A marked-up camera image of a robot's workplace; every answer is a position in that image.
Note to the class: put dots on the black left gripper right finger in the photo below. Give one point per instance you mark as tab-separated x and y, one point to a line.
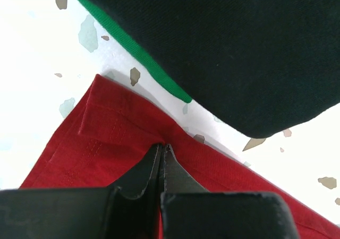
189	210

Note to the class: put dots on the green folded t shirt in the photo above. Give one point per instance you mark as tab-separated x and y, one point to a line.
157	73

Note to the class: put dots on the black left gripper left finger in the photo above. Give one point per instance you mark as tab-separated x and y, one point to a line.
127	208

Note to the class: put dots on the red t shirt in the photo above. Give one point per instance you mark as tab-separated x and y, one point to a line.
111	129

